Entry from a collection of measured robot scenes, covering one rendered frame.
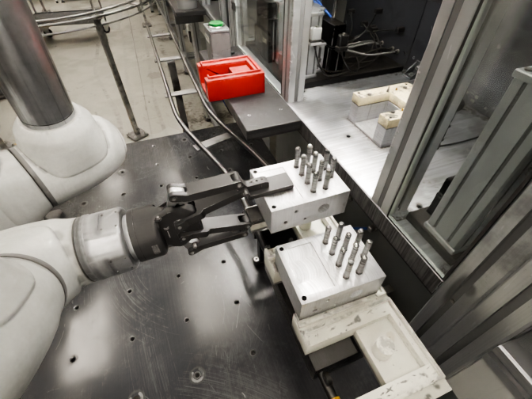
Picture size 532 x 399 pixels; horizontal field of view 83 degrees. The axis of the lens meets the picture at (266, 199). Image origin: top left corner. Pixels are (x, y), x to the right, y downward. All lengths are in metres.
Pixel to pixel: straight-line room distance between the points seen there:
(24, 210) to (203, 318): 0.44
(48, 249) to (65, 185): 0.40
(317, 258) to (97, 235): 0.29
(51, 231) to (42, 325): 0.13
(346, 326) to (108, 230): 0.33
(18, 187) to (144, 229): 0.42
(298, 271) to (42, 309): 0.29
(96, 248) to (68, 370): 0.35
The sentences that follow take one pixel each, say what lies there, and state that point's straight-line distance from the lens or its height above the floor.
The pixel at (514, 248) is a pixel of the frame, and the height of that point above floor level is 1.03.
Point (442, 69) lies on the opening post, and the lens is 0.42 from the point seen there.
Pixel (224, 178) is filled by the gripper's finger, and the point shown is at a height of 1.02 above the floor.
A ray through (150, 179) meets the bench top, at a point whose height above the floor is 0.68.
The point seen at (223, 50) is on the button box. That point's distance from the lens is 0.98.
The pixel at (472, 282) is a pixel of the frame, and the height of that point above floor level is 0.94.
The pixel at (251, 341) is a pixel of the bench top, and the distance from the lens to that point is 0.64.
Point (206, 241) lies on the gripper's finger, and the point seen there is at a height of 0.91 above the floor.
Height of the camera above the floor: 1.29
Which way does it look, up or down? 46 degrees down
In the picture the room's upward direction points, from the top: straight up
